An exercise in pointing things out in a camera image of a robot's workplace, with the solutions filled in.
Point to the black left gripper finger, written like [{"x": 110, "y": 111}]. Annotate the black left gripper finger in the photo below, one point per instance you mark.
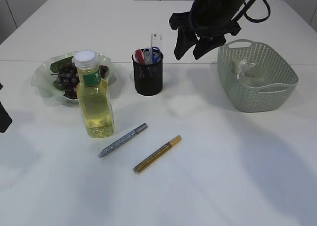
[{"x": 5, "y": 119}]

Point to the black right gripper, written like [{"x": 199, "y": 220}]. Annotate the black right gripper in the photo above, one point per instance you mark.
[{"x": 204, "y": 30}]

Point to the clear plastic ruler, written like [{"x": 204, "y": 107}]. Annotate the clear plastic ruler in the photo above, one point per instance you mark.
[{"x": 156, "y": 41}]

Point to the blue scissors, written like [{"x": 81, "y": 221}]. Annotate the blue scissors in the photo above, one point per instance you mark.
[{"x": 151, "y": 55}]

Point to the clear plastic sheet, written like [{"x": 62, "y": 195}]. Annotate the clear plastic sheet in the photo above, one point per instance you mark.
[{"x": 244, "y": 68}]

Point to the red glitter pen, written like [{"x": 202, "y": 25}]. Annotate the red glitter pen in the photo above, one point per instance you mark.
[{"x": 139, "y": 56}]

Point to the purple artificial grape bunch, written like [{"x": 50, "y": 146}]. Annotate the purple artificial grape bunch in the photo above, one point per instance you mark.
[{"x": 67, "y": 77}]

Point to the yellow tea bottle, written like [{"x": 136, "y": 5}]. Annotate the yellow tea bottle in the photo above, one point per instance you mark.
[{"x": 98, "y": 120}]

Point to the gold glitter pen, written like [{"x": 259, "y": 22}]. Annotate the gold glitter pen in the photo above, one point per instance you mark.
[{"x": 156, "y": 155}]

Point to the silver glitter pen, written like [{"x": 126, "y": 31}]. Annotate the silver glitter pen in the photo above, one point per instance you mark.
[{"x": 123, "y": 140}]

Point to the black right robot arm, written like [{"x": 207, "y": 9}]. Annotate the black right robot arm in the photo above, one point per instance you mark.
[{"x": 229, "y": 7}]

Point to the black mesh pen holder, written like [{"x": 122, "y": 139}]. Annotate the black mesh pen holder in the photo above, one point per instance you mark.
[{"x": 148, "y": 78}]

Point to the pale green wavy plate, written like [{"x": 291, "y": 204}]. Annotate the pale green wavy plate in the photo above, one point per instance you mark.
[{"x": 43, "y": 77}]

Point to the green plastic woven basket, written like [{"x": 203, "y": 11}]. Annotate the green plastic woven basket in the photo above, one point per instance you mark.
[{"x": 270, "y": 91}]

